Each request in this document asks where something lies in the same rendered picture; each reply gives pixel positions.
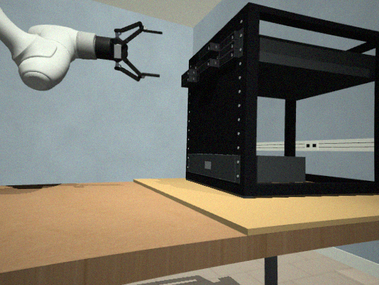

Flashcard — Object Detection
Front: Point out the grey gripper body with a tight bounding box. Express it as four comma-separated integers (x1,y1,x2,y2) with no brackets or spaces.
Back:
95,36,128,63

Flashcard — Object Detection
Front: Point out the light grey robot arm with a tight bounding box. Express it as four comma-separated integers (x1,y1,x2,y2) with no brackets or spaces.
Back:
0,8,97,91

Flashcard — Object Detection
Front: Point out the tan flat board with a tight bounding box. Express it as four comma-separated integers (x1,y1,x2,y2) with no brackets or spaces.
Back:
133,178,379,235

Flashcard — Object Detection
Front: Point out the black server rack frame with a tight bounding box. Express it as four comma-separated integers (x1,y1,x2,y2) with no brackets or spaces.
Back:
186,2,379,198

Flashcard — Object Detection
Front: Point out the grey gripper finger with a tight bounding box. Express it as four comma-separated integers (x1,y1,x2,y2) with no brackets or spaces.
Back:
114,55,160,82
114,22,162,46

